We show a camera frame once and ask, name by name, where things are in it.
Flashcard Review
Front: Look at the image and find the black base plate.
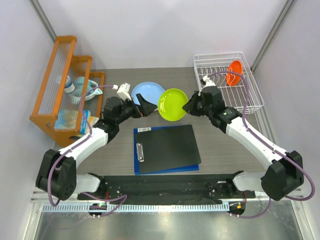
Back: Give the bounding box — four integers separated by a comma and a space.
76, 174, 256, 206

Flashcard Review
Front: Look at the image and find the teal scrub brush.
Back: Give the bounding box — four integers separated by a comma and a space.
70, 76, 85, 105

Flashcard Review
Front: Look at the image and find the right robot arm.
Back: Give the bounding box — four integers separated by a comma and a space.
182, 86, 304, 201

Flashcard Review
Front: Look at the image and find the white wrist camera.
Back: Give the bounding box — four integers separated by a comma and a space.
200, 75, 216, 89
112, 82, 132, 101

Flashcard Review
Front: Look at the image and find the orange plate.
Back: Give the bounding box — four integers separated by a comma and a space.
226, 60, 243, 87

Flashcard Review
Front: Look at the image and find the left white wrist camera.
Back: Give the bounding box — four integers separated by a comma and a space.
112, 82, 132, 101

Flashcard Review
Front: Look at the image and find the green plate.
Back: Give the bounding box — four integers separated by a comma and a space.
158, 88, 188, 122

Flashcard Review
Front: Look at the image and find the blue folder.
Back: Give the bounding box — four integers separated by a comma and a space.
133, 126, 200, 176

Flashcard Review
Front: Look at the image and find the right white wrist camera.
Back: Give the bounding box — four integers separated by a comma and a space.
200, 75, 216, 89

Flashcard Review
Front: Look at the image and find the white and teal bowl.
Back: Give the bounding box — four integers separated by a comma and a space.
85, 79, 103, 101

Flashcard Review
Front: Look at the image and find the small white blue jar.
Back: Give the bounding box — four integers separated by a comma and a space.
64, 75, 75, 94

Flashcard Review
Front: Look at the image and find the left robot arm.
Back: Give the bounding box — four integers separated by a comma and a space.
35, 94, 157, 201

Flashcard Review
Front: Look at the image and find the white wire dish rack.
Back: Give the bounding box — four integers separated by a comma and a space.
193, 51, 264, 115

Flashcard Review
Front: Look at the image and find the blue plate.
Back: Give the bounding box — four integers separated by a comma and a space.
131, 81, 165, 106

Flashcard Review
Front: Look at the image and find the black clipboard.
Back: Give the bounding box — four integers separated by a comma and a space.
135, 124, 202, 175

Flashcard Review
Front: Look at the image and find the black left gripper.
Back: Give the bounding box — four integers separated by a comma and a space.
115, 93, 157, 125

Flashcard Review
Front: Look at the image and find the aluminium frame rail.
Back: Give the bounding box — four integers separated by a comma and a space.
29, 179, 306, 213

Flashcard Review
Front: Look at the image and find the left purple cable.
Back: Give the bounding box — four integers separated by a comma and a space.
47, 84, 129, 217

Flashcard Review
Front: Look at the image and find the orange wooden shelf rack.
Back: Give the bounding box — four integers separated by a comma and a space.
29, 35, 105, 147

